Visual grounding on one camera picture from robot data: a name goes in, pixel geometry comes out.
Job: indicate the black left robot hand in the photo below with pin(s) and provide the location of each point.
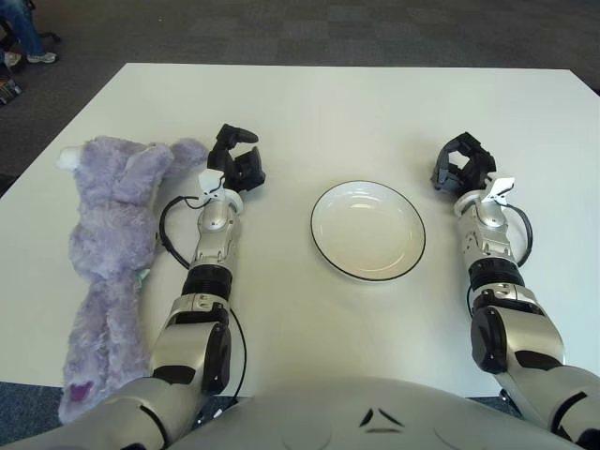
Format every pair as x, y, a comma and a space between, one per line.
244, 169

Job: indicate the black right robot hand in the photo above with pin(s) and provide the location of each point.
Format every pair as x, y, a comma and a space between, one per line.
473, 173

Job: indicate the purple plush bunny doll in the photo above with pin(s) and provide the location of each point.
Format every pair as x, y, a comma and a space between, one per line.
112, 211

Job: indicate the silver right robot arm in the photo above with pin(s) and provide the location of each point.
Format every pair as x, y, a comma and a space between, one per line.
492, 220

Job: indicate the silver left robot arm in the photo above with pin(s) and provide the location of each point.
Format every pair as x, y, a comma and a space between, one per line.
211, 225

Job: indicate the white plate with black rim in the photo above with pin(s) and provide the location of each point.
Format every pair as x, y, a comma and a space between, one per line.
370, 229

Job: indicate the white sneaker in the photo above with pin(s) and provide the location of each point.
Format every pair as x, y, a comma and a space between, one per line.
42, 57
11, 58

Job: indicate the black office chair base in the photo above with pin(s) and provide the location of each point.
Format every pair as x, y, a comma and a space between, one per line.
49, 35

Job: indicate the silver robot torso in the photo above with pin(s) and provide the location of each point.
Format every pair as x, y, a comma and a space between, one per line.
328, 412

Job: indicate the person leg in blue jeans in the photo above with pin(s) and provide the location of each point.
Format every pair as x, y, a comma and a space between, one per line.
23, 28

